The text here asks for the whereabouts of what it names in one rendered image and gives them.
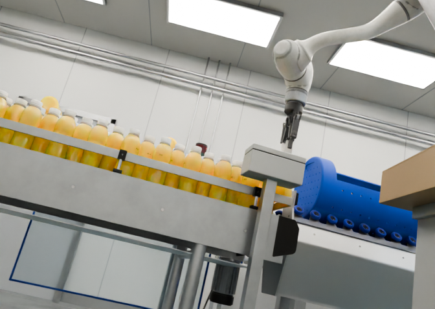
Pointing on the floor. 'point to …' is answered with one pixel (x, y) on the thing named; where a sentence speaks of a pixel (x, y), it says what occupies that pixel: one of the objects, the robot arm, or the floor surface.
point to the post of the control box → (258, 245)
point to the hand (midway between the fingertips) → (286, 150)
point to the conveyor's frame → (138, 214)
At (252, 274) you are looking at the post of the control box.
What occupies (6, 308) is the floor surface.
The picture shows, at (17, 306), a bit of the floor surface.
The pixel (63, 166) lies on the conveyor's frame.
